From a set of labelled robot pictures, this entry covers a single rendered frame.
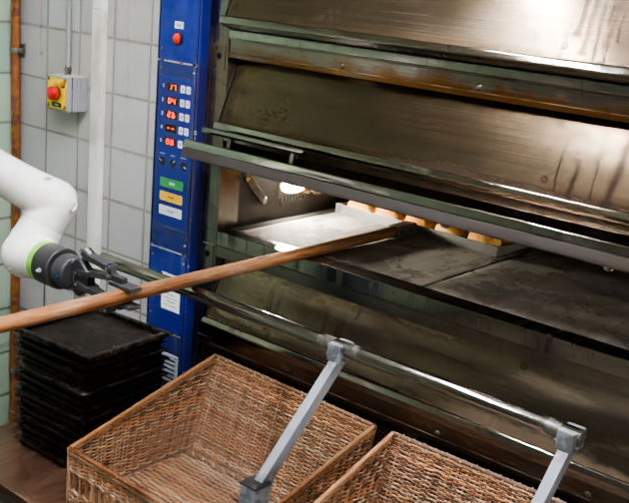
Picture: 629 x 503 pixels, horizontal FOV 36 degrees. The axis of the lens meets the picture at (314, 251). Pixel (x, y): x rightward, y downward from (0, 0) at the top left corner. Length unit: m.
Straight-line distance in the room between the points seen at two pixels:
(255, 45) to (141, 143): 0.50
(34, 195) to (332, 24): 0.76
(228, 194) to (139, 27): 0.52
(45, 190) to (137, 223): 0.63
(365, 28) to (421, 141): 0.28
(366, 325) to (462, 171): 0.48
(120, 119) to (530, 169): 1.27
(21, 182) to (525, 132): 1.08
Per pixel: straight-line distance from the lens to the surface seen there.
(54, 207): 2.24
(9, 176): 2.22
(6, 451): 2.73
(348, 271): 2.31
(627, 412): 2.06
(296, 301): 2.45
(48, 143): 3.10
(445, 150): 2.11
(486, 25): 2.05
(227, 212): 2.59
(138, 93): 2.76
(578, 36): 1.96
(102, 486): 2.34
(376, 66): 2.21
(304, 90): 2.36
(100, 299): 1.96
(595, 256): 1.82
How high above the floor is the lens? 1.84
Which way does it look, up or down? 16 degrees down
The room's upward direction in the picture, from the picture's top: 5 degrees clockwise
